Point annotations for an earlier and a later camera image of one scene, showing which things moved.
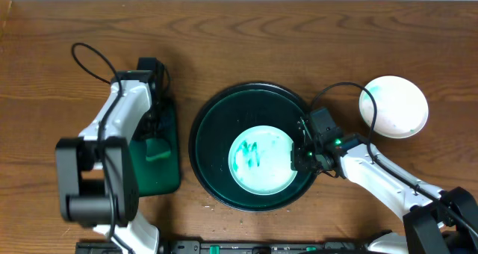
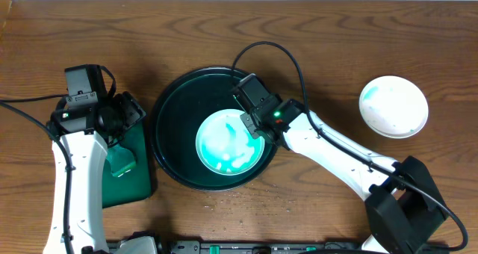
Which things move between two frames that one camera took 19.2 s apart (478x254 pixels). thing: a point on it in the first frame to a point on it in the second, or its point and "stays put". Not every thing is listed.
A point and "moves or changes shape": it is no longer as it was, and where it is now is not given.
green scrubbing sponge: x=157 y=149 moves or changes shape
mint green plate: x=260 y=160 to x=225 y=144
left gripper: x=150 y=123 to x=131 y=110
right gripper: x=298 y=162 to x=250 y=123
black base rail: x=232 y=247 stays put
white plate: x=402 y=107 stays put
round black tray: x=219 y=121 to x=177 y=113
